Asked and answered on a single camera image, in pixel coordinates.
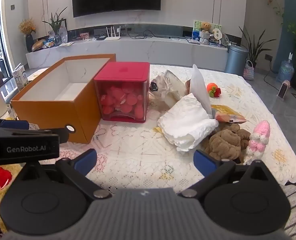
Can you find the red lidded clear box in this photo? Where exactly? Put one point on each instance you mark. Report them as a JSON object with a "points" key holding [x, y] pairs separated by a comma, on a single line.
{"points": [[123, 72]]}

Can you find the golden bowl ornament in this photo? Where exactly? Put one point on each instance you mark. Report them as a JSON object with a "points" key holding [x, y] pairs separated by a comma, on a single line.
{"points": [[38, 45]]}

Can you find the pink knitted doll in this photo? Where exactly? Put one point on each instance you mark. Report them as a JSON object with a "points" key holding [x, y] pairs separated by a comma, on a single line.
{"points": [[260, 132]]}

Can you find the snake plant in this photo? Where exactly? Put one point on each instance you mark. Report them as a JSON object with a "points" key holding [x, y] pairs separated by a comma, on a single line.
{"points": [[255, 47]]}

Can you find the blue water jug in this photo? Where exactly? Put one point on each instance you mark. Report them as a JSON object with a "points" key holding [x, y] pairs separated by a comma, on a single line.
{"points": [[285, 72]]}

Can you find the wall switch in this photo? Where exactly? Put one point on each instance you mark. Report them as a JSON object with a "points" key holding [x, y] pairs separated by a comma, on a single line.
{"points": [[12, 7]]}

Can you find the green leafy potted plant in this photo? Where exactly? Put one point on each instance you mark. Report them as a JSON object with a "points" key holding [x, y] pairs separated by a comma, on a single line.
{"points": [[54, 23]]}

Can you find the vase with dried flowers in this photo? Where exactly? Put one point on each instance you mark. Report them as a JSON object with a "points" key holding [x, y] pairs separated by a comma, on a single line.
{"points": [[27, 30]]}

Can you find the teddy bear figure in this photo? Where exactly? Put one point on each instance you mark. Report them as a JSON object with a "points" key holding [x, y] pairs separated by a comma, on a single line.
{"points": [[205, 31]]}

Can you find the orange red knitted toy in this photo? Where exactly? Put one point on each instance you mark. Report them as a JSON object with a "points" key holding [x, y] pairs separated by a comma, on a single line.
{"points": [[213, 90]]}

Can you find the orange cardboard box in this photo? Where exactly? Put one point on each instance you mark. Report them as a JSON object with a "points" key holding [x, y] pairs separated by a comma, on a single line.
{"points": [[50, 120]]}

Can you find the brown soft pouch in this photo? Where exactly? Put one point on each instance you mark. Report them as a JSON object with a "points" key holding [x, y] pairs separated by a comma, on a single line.
{"points": [[188, 86]]}

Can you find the grey blue trash can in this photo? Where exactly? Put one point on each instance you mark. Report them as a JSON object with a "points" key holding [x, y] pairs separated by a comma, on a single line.
{"points": [[235, 60]]}

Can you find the pink small heater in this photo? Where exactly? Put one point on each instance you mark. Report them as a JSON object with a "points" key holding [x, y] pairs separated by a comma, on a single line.
{"points": [[283, 91]]}

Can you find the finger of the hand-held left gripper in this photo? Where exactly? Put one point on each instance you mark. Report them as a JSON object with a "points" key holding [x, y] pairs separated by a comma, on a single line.
{"points": [[64, 133], [14, 124]]}

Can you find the yellow fluffy rug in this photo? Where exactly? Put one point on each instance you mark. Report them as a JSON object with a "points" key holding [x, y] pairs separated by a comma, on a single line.
{"points": [[5, 200]]}

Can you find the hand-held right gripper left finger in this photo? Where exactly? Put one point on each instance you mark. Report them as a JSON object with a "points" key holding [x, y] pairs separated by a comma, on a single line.
{"points": [[85, 161]]}

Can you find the red plush item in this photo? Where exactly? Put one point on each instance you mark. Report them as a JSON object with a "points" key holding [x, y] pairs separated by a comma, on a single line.
{"points": [[1, 177]]}

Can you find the cream cloth bag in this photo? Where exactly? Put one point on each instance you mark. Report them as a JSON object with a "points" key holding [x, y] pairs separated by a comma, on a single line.
{"points": [[171, 90]]}

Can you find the white mesh bag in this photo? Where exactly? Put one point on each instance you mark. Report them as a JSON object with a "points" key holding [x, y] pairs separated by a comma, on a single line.
{"points": [[199, 87]]}

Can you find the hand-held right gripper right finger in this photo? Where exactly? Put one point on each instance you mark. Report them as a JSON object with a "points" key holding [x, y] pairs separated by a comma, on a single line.
{"points": [[204, 161]]}

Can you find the green white picture card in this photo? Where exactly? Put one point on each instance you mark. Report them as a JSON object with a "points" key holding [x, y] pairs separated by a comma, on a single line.
{"points": [[196, 26]]}

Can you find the yellow snack packet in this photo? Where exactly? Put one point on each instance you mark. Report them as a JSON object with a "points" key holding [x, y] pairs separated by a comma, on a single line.
{"points": [[225, 110]]}

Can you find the brown plush toy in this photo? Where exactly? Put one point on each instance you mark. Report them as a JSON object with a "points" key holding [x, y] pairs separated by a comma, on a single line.
{"points": [[223, 142]]}

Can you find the white plastic wrap bundle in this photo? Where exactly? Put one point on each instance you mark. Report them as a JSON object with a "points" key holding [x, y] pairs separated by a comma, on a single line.
{"points": [[185, 122]]}

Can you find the white lace tablecloth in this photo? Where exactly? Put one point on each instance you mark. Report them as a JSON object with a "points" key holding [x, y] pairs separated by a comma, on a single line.
{"points": [[138, 150]]}

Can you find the white router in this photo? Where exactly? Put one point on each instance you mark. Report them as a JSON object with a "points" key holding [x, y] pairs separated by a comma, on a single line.
{"points": [[112, 38]]}

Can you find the milk carton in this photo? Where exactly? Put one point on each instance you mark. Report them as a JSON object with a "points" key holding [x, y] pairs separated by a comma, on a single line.
{"points": [[20, 78]]}

